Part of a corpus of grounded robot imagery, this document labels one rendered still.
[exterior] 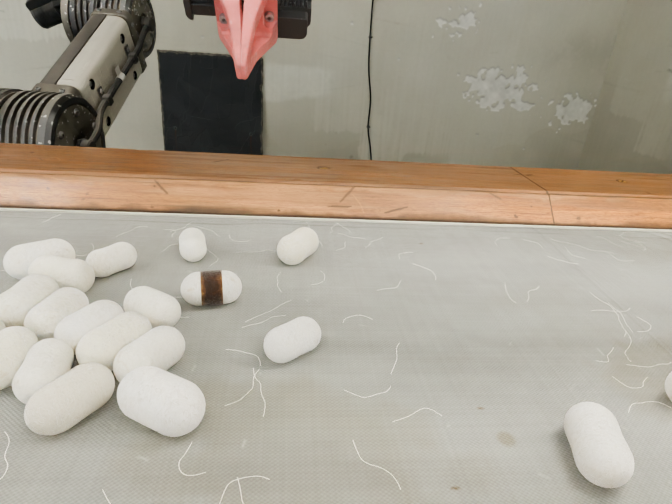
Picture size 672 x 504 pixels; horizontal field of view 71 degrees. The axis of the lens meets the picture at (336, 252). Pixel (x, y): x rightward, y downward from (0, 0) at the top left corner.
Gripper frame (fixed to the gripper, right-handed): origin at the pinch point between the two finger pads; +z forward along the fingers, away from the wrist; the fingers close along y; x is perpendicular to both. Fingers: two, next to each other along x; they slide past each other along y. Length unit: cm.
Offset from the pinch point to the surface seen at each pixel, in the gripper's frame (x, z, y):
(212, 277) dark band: -0.2, 16.3, -0.8
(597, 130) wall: 147, -121, 157
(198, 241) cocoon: 3.5, 12.3, -2.5
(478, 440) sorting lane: -5.0, 25.3, 11.2
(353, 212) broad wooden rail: 10.2, 6.1, 9.1
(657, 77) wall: 109, -118, 158
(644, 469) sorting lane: -6.0, 26.6, 17.4
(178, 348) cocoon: -3.2, 21.0, -1.6
